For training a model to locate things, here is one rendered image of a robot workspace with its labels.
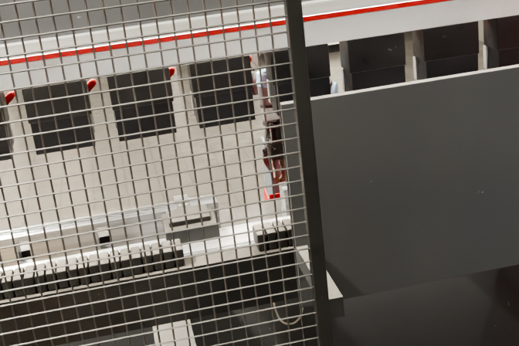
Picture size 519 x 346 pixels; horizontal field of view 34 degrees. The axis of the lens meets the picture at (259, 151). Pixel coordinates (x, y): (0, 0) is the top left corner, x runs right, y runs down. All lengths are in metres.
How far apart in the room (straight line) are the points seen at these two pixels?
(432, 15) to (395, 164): 0.59
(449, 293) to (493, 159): 0.73
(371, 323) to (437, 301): 0.20
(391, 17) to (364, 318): 0.83
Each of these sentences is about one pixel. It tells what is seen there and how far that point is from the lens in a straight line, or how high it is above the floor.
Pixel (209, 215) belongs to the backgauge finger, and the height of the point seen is 1.03.
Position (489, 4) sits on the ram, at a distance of 2.25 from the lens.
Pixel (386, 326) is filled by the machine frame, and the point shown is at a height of 0.53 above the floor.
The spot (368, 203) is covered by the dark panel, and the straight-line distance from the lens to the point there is 1.72.
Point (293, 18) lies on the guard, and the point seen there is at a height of 1.55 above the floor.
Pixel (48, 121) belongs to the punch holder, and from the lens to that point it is 2.07.
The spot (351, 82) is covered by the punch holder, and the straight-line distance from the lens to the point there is 2.16.
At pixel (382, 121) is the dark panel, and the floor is 1.27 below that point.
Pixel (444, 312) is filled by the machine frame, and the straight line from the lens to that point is 2.47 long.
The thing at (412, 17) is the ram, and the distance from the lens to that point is 2.17.
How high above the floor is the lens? 1.78
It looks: 19 degrees down
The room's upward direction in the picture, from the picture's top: 7 degrees counter-clockwise
